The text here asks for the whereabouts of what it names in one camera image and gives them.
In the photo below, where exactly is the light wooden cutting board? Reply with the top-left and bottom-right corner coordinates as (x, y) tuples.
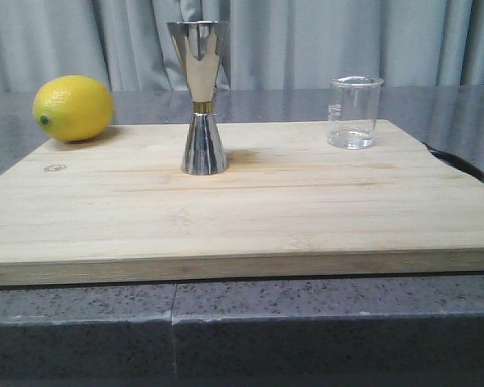
(0, 120), (484, 285)

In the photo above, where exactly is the grey curtain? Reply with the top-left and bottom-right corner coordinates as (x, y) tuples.
(0, 1), (484, 92)

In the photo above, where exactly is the silver steel double jigger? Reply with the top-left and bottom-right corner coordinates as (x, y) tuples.
(167, 21), (228, 176)

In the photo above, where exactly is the yellow lemon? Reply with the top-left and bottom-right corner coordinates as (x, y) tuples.
(32, 75), (114, 142)

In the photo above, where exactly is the clear glass measuring beaker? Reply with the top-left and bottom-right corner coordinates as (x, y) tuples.
(328, 76), (384, 150)

